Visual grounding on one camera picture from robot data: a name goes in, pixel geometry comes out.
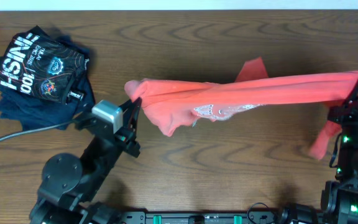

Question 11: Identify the red printed t-shirt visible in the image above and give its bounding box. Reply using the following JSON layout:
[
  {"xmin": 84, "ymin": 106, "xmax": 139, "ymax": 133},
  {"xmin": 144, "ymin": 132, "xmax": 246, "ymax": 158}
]
[{"xmin": 124, "ymin": 57, "xmax": 358, "ymax": 161}]

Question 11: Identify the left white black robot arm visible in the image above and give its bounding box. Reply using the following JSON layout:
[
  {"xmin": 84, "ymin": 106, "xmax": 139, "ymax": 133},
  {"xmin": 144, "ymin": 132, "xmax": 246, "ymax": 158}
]
[{"xmin": 29, "ymin": 98, "xmax": 142, "ymax": 224}]

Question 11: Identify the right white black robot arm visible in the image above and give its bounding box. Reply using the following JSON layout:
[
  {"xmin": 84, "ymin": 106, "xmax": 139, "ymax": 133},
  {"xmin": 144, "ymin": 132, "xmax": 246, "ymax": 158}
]
[{"xmin": 275, "ymin": 80, "xmax": 358, "ymax": 223}]

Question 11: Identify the navy folded clothes stack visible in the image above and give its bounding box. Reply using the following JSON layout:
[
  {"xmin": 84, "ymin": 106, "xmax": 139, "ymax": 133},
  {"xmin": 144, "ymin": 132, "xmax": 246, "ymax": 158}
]
[{"xmin": 0, "ymin": 26, "xmax": 95, "ymax": 131}]

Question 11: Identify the black printed folded t-shirt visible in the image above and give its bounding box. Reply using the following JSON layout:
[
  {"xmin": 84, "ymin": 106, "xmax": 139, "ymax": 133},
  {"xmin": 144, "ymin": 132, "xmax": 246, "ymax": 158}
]
[{"xmin": 0, "ymin": 31, "xmax": 86, "ymax": 104}]

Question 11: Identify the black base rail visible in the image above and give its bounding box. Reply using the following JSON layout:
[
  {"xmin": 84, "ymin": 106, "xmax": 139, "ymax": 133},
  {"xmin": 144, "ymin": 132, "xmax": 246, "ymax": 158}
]
[{"xmin": 118, "ymin": 211, "xmax": 277, "ymax": 224}]

